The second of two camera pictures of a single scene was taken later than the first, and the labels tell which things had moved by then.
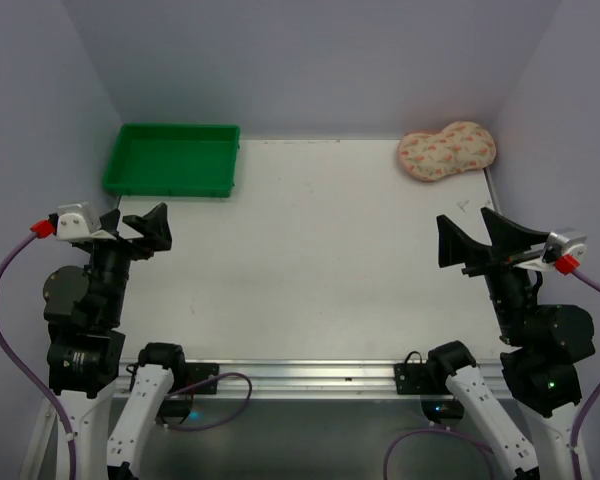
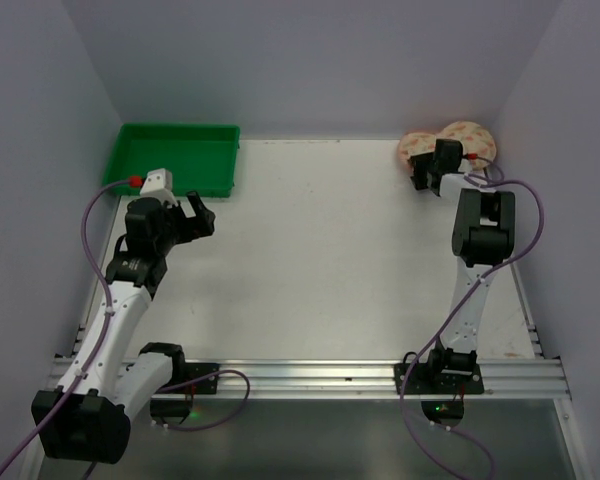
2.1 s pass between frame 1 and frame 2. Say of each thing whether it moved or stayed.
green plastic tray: stayed
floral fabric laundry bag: stayed
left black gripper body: moved
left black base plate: stayed
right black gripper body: moved
